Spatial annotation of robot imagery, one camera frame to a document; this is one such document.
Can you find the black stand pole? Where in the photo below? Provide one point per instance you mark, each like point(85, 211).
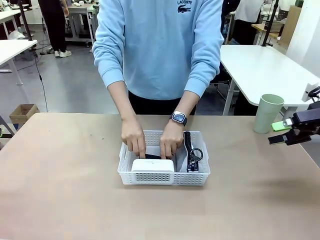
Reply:
point(26, 22)

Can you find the small white side table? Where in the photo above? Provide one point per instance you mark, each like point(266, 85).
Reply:
point(12, 48)

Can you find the pale green plastic cup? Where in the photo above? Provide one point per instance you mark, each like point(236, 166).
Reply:
point(265, 112)

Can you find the black clamp pole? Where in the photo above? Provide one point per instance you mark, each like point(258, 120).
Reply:
point(270, 22)

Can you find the bystander in black clothes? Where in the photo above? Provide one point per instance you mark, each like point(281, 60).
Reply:
point(56, 25)

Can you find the open cardboard box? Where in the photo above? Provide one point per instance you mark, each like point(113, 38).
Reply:
point(23, 113)

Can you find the person left forearm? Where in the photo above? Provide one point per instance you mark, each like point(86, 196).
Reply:
point(186, 102)

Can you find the person right forearm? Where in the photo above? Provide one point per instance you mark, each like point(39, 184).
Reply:
point(122, 102)

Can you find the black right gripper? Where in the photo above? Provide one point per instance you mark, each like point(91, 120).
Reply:
point(307, 122)

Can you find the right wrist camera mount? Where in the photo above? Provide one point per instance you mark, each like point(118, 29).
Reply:
point(308, 91)

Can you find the bystander in white top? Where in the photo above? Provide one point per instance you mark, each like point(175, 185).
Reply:
point(250, 20)

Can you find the large white side table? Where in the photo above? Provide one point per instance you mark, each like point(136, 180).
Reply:
point(265, 67)

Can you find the person in blue sweater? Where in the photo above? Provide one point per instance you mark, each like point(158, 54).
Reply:
point(160, 45)

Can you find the white plastic bag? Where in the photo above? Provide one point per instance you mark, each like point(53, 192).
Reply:
point(16, 35)

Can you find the white perforated plastic basket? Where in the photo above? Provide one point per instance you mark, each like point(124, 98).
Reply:
point(140, 176)

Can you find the black wrist smartwatch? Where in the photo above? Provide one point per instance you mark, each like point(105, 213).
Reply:
point(179, 117)

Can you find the brown cardboard panel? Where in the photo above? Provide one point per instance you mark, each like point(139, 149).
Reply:
point(291, 25)

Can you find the grey background workbench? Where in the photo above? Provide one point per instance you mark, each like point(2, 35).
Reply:
point(81, 17)

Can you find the person right hand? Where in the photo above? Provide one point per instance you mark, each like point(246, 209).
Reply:
point(132, 136)

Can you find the person left hand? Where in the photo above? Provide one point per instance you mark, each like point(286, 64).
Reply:
point(172, 137)

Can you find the white digital desk clock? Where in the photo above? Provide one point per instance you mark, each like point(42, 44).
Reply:
point(152, 165)

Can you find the wooden background desk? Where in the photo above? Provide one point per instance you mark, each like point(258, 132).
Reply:
point(262, 28)

